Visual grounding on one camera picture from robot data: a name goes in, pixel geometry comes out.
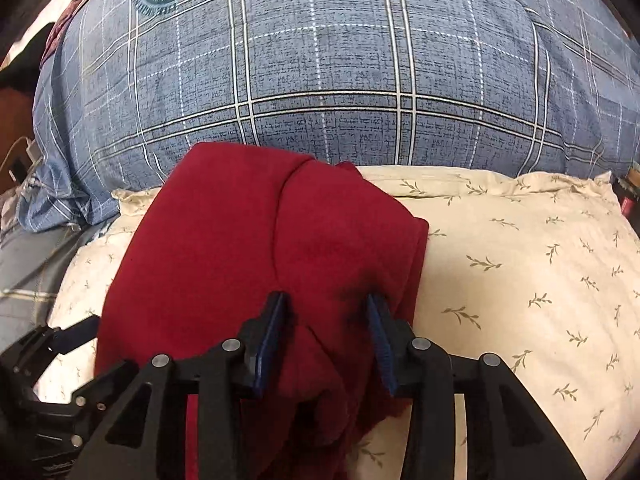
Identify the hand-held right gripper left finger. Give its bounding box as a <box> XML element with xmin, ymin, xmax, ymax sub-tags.
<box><xmin>67</xmin><ymin>291</ymin><xmax>291</xmax><ymax>480</ymax></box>

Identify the cream leaf-print pillow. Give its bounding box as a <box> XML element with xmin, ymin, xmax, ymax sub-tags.
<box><xmin>35</xmin><ymin>165</ymin><xmax>640</xmax><ymax>480</ymax></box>

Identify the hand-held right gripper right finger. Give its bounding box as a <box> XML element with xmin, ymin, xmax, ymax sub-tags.
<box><xmin>366</xmin><ymin>293</ymin><xmax>586</xmax><ymax>480</ymax></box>

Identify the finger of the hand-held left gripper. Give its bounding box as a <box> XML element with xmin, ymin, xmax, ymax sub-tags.
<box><xmin>15</xmin><ymin>316</ymin><xmax>101</xmax><ymax>361</ymax></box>

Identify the grey patterned bed sheet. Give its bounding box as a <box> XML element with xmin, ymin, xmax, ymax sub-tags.
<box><xmin>0</xmin><ymin>222</ymin><xmax>103</xmax><ymax>343</ymax></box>

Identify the blue plaid quilt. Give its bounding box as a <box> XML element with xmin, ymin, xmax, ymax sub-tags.
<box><xmin>20</xmin><ymin>0</ymin><xmax>640</xmax><ymax>233</ymax></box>

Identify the dark red garment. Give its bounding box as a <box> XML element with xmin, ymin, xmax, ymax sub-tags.
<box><xmin>94</xmin><ymin>141</ymin><xmax>431</xmax><ymax>480</ymax></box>

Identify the dark box with red label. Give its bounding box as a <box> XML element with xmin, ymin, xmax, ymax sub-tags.
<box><xmin>618</xmin><ymin>162</ymin><xmax>640</xmax><ymax>223</ymax></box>

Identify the maroon patterned cloth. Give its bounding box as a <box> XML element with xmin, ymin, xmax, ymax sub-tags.
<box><xmin>40</xmin><ymin>0</ymin><xmax>98</xmax><ymax>66</ymax></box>

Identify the white charger cable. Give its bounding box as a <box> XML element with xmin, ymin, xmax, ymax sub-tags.
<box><xmin>0</xmin><ymin>134</ymin><xmax>32</xmax><ymax>181</ymax></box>

